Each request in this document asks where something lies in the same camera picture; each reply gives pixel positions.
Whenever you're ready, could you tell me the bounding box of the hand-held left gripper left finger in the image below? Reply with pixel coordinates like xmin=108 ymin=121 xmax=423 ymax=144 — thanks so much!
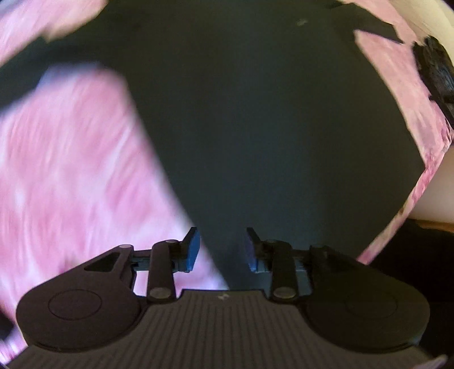
xmin=83 ymin=227 xmax=201 ymax=303

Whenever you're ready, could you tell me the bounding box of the pink floral blanket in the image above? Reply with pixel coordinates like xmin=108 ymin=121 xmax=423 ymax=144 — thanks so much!
xmin=0 ymin=0 xmax=454 ymax=369

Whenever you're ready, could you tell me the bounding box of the dark garment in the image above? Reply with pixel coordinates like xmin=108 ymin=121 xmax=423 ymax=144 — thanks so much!
xmin=0 ymin=0 xmax=430 ymax=292

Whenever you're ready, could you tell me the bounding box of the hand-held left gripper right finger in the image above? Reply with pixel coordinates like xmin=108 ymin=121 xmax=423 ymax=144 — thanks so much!
xmin=246 ymin=228 xmax=359 ymax=301

